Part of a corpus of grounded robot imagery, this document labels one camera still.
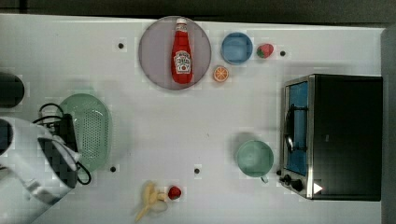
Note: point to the green strainer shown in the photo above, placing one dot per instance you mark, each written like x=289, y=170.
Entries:
x=91, y=121

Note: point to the strawberry toy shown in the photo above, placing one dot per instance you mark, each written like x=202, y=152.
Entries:
x=265, y=50

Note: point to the silver toaster oven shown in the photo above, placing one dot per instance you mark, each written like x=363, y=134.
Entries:
x=331, y=137

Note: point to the grey round plate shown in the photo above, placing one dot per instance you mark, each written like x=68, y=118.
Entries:
x=155, y=48

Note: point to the red ketchup bottle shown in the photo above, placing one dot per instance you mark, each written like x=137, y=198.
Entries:
x=181, y=60

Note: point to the green mug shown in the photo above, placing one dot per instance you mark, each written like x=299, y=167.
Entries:
x=255, y=159

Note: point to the black cylindrical object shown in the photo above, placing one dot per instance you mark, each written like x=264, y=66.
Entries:
x=11, y=90

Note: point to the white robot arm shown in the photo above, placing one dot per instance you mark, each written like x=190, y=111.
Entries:
x=39, y=169

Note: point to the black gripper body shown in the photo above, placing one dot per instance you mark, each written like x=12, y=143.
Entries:
x=55, y=154

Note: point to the orange slice toy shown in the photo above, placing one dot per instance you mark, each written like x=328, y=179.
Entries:
x=221, y=74

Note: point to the blue bowl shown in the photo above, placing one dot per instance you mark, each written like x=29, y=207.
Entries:
x=236, y=48

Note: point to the peeled banana toy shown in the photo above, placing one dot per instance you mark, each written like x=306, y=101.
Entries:
x=153, y=200

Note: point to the red apple toy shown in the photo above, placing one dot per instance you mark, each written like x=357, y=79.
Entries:
x=174, y=193

